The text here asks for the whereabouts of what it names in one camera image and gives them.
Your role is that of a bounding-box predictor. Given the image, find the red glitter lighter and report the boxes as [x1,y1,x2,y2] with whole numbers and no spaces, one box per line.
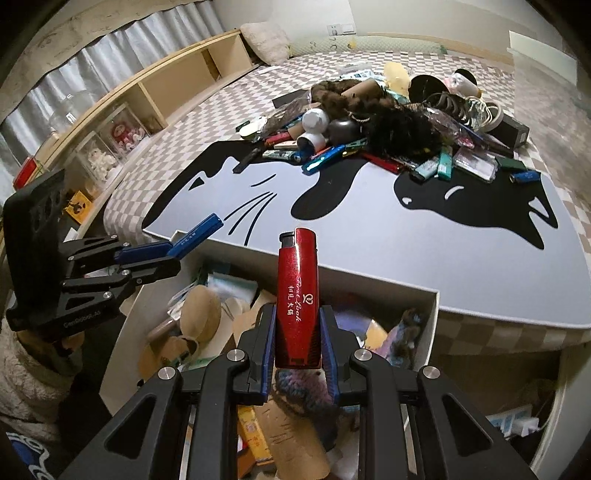
[274,228,321,369]

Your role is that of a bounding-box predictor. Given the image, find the crocheted purple doily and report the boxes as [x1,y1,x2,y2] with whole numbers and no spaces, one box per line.
[273,369,360,451]

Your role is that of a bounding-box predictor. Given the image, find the blue lighter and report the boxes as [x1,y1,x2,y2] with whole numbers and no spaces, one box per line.
[167,213,223,260]

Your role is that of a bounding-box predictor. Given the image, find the white cardboard collection box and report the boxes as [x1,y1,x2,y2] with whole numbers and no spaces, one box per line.
[98,230,441,480]

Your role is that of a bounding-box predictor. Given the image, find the wooden round disc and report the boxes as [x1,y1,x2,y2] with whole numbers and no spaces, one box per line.
[179,285,221,343]

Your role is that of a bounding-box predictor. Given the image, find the wooden bed shelf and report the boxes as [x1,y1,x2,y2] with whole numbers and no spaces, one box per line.
[13,28,260,222]

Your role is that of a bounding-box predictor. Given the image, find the white cylinder cup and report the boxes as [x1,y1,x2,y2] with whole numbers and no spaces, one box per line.
[297,132,327,156]

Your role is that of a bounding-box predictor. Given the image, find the grey curtain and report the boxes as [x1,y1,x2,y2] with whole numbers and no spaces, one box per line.
[1,1,224,197]

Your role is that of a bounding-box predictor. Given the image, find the black and white cat mat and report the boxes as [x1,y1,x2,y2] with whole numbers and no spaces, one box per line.
[142,141,590,329]

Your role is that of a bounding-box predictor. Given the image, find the white power strip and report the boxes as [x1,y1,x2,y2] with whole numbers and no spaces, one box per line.
[486,404,540,438]

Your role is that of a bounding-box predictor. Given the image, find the white round-cap bottle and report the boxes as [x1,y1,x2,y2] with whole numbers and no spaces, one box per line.
[301,107,331,134]

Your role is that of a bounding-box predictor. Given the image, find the teal lighter on mat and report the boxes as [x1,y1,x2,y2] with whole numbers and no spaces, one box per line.
[437,146,453,181]

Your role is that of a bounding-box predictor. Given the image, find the dark metal bell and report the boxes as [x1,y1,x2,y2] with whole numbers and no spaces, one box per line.
[327,118,361,146]

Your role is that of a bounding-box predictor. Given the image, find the brown fur piece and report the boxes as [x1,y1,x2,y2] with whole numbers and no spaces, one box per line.
[311,78,400,123]

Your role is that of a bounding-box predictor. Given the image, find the white fluffy pillow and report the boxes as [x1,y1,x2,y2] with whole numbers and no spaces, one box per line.
[239,22,290,66]

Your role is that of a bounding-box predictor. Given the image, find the cardboard tube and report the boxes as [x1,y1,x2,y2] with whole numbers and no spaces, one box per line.
[342,78,384,100]

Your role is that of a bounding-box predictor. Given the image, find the black round bowl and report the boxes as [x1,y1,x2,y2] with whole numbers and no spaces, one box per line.
[408,74,449,104]

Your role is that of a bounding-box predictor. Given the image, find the long green bolster pillow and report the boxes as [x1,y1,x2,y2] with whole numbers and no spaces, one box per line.
[288,35,448,57]

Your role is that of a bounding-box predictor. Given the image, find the clear storage bin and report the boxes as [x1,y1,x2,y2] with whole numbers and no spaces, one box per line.
[508,31,590,199]

